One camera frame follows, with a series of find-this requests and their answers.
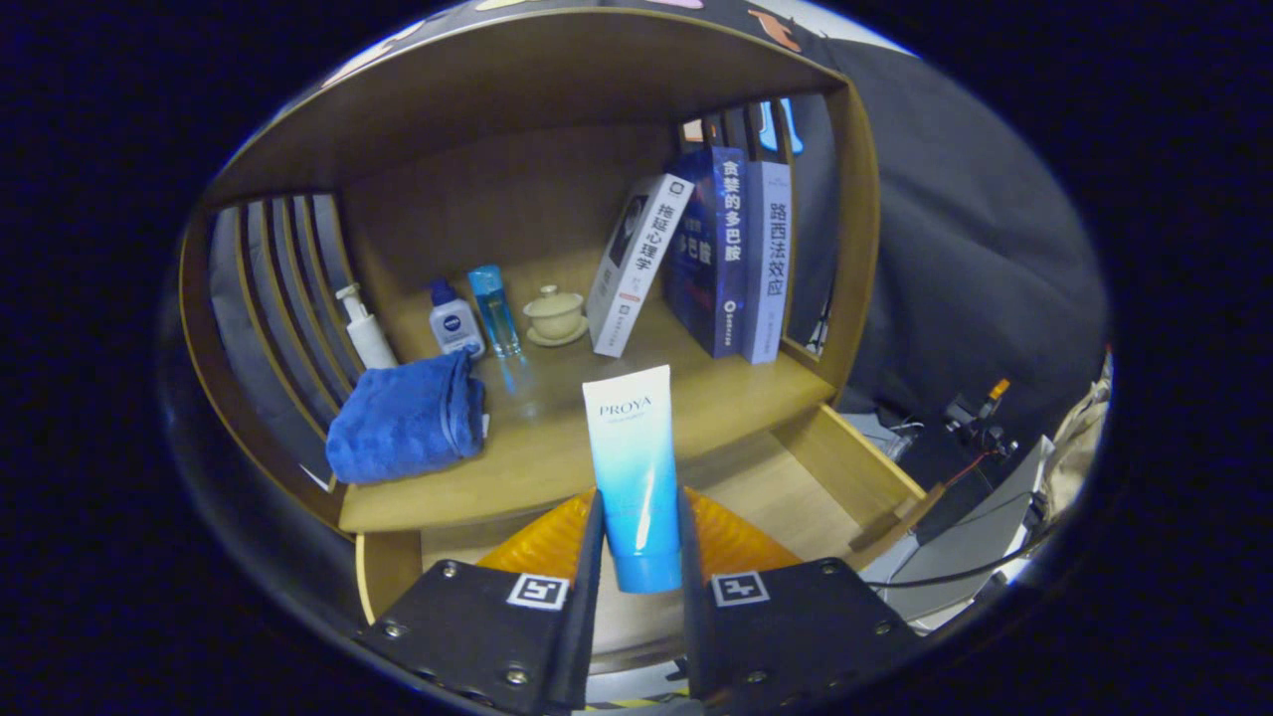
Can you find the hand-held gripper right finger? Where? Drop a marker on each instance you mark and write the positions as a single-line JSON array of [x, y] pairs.
[[696, 607]]

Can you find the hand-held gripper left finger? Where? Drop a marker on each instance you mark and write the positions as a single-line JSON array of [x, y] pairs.
[[587, 597]]

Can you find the wooden drawer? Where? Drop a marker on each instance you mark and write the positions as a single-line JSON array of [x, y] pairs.
[[776, 497]]

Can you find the blue and white cosmetic tube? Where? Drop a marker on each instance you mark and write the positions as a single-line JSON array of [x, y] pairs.
[[632, 467]]

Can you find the wooden countertop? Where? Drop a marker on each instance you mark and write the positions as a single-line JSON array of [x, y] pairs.
[[557, 438]]

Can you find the wooden cabinet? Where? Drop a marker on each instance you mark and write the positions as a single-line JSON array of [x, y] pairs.
[[477, 189]]

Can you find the blue folded towel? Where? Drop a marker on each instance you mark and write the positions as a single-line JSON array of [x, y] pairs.
[[403, 423]]

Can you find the beige lidded teacup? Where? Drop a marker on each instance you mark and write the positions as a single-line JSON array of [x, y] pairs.
[[555, 316]]

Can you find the clear blue bottle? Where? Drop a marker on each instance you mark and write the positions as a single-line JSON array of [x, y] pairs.
[[494, 313]]

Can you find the white bottle with blue cap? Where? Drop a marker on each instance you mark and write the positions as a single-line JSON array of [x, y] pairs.
[[455, 326]]

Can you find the white book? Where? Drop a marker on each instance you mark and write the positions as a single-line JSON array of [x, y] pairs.
[[636, 268]]

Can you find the white pump bottle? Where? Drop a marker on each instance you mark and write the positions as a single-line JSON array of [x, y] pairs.
[[370, 343]]

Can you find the black and orange clamp device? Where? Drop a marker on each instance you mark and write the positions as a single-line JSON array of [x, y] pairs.
[[980, 423]]

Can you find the pale lilac book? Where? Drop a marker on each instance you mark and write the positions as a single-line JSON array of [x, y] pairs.
[[768, 268]]

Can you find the dark blue book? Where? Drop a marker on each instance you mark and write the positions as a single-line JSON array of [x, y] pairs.
[[711, 259]]

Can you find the beige cloth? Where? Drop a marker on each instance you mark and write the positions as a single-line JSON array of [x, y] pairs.
[[1084, 447]]

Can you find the black backdrop cloth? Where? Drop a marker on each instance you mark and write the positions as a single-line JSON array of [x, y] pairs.
[[975, 259]]

